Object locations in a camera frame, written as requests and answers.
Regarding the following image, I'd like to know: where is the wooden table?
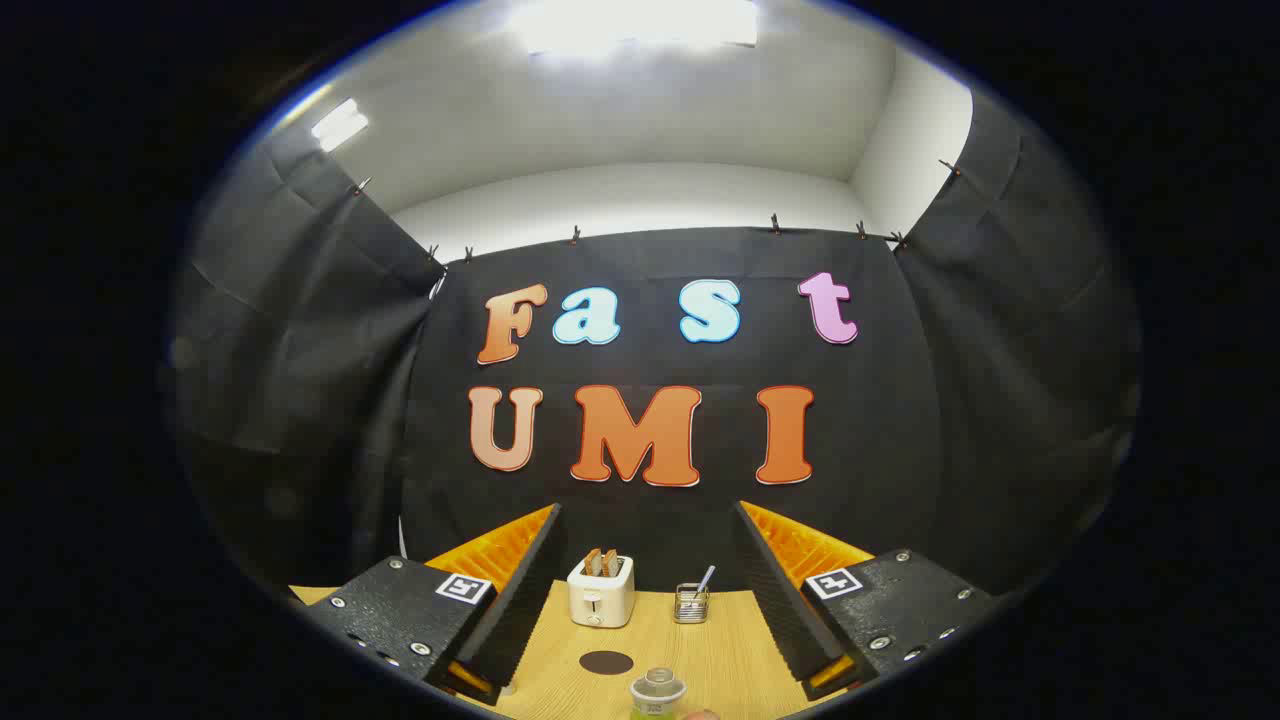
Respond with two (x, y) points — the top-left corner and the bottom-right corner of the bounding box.
(290, 580), (861, 720)

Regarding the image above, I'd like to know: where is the cream toaster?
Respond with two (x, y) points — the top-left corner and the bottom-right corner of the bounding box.
(567, 555), (636, 629)

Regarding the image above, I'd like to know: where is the clear plastic juice bottle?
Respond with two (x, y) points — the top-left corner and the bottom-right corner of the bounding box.
(630, 668), (689, 720)

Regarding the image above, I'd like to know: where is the small ceiling light panel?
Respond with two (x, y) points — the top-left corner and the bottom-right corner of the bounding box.
(310, 97), (369, 153)

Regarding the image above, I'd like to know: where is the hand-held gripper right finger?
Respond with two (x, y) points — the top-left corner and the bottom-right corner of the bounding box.
(733, 500), (1003, 701)

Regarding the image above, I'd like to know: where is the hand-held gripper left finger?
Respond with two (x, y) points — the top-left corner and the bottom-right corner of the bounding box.
(300, 503), (563, 706)

